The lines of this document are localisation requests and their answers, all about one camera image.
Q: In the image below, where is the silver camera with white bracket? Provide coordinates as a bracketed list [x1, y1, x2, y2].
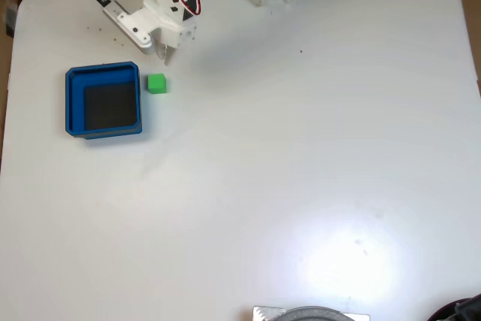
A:
[103, 0, 162, 55]

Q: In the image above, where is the blue box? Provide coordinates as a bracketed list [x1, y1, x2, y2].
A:
[65, 60, 144, 141]

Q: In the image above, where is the grey round object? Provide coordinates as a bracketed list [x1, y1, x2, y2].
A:
[276, 305, 356, 321]

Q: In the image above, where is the dark object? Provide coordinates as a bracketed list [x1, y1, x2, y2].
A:
[428, 292, 481, 321]

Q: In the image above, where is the green cube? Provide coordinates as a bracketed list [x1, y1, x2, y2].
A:
[147, 72, 168, 95]

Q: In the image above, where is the silver metal plate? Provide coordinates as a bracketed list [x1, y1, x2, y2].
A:
[252, 304, 371, 321]

